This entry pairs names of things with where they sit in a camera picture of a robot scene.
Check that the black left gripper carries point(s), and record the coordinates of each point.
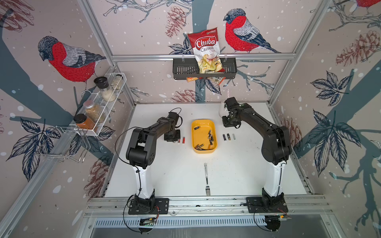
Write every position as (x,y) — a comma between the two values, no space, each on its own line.
(176,139)

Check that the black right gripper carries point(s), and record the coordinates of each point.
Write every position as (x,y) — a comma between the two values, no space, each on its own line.
(225,125)

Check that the yellow plastic storage box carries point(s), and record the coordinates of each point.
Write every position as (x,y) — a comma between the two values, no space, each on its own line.
(204,140)

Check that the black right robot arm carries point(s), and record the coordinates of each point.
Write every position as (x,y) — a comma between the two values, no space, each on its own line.
(276,147)

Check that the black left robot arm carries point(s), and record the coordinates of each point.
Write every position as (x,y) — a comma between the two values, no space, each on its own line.
(141,153)

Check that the white cup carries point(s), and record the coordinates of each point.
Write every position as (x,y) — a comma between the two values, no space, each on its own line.
(223,112)

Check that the silver fork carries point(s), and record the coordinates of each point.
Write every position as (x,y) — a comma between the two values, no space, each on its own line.
(207,188)

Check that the Chuba cassava chips bag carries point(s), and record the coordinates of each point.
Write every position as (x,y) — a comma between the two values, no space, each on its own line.
(206,49)

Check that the silver lid spice jar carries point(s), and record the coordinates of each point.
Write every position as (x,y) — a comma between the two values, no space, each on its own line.
(94,111)

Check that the black lid spice jar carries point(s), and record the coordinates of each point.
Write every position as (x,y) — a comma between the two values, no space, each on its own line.
(106,91)

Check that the orange spice jar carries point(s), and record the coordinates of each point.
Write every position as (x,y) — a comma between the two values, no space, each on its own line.
(84,122)

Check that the black wire basket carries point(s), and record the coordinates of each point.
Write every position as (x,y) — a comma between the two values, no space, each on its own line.
(191,68)

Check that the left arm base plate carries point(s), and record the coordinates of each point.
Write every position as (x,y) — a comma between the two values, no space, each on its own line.
(140,206)

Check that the white wire spice rack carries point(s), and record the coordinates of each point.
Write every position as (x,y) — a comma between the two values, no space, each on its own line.
(116,81)

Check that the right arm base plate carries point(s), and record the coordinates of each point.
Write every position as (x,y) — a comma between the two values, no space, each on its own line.
(263,204)

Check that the aluminium frame corner post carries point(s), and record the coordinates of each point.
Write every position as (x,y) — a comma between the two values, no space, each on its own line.
(105,47)

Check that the aluminium front rail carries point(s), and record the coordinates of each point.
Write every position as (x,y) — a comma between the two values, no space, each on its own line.
(196,206)

